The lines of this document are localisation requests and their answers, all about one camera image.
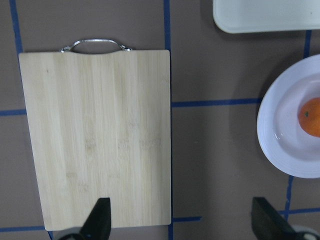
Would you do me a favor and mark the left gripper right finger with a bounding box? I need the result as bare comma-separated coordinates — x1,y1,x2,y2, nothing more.
251,197,297,240

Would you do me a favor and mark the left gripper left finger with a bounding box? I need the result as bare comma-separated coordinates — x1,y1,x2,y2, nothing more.
79,197,111,240

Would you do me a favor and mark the white ribbed plate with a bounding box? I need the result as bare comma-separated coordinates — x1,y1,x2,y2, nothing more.
256,55,320,179

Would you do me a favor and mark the orange fruit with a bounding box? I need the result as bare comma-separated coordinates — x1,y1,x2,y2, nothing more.
298,97,320,138

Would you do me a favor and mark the cream bear tray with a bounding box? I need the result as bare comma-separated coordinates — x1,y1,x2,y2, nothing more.
212,0,320,34

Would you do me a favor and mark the bamboo cutting board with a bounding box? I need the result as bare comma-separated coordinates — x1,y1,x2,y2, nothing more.
18,46,171,231

